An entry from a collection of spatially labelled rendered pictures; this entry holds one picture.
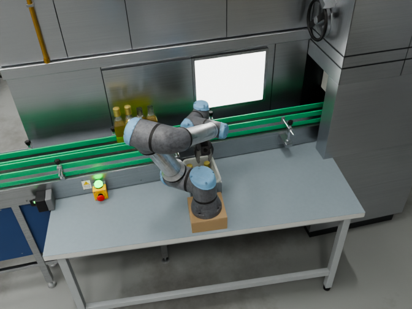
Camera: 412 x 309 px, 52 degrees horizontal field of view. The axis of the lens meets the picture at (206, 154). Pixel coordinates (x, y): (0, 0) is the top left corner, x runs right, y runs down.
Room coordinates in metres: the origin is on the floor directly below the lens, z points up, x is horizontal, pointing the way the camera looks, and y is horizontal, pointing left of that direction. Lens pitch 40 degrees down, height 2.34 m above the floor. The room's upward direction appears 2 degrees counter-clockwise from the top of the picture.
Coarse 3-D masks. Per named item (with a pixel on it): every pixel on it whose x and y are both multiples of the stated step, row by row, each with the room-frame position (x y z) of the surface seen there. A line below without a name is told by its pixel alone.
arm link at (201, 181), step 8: (192, 168) 1.47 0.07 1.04; (200, 168) 1.45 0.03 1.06; (208, 168) 1.45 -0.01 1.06; (192, 176) 1.40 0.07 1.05; (200, 176) 1.40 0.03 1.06; (208, 176) 1.40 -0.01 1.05; (184, 184) 1.40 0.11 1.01; (192, 184) 1.38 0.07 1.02; (200, 184) 1.36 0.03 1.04; (208, 184) 1.36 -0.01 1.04; (192, 192) 1.38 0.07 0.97; (200, 192) 1.36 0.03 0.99; (208, 192) 1.36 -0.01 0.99; (216, 192) 1.41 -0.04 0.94; (200, 200) 1.36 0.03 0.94; (208, 200) 1.36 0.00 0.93
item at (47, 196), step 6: (36, 192) 1.56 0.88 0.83; (42, 192) 1.56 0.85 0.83; (48, 192) 1.56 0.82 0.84; (36, 198) 1.52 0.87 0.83; (42, 198) 1.52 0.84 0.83; (48, 198) 1.52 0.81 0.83; (54, 198) 1.57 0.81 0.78; (36, 204) 1.49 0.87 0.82; (42, 204) 1.50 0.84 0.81; (48, 204) 1.50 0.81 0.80; (54, 204) 1.53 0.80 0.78; (42, 210) 1.50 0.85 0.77
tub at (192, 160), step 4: (200, 156) 1.79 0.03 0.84; (204, 156) 1.79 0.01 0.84; (184, 160) 1.77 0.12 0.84; (188, 160) 1.77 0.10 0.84; (192, 160) 1.77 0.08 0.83; (200, 160) 1.78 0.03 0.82; (204, 160) 1.79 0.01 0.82; (212, 160) 1.76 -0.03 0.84; (192, 164) 1.77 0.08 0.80; (196, 164) 1.78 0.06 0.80; (200, 164) 1.78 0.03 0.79; (212, 164) 1.75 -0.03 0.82; (212, 168) 1.74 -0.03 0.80; (216, 168) 1.69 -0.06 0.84; (216, 172) 1.66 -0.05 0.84; (216, 176) 1.65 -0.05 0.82; (220, 176) 1.63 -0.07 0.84; (216, 180) 1.59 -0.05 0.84; (220, 180) 1.60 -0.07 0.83
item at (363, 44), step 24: (336, 0) 1.99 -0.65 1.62; (360, 0) 1.84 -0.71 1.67; (384, 0) 1.87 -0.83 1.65; (408, 0) 1.89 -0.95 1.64; (336, 24) 1.95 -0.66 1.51; (360, 24) 1.85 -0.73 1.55; (384, 24) 1.87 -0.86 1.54; (408, 24) 1.90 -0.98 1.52; (312, 48) 2.15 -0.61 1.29; (336, 48) 1.91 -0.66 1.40; (360, 48) 1.85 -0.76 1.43; (384, 48) 1.88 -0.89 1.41; (408, 48) 1.91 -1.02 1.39; (336, 72) 1.87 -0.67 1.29; (360, 72) 1.86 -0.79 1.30; (384, 72) 1.89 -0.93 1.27; (408, 72) 1.92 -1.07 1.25
